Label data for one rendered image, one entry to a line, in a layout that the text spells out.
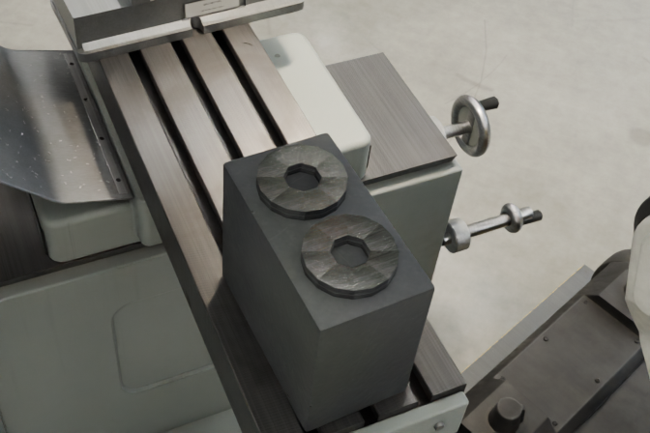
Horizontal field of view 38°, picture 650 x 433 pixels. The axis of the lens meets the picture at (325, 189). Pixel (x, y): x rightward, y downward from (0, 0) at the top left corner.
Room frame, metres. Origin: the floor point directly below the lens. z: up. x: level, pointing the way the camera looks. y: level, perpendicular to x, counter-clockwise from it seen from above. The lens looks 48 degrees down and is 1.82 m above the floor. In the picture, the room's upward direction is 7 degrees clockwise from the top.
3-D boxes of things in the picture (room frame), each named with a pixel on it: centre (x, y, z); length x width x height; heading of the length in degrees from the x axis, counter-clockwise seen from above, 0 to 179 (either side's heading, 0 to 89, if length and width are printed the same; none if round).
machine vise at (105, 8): (1.13, 0.25, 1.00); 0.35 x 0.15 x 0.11; 122
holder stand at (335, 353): (0.58, 0.00, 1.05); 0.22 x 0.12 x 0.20; 32
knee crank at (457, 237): (1.15, -0.31, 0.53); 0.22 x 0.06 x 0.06; 119
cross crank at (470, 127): (1.25, -0.22, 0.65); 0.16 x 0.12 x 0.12; 119
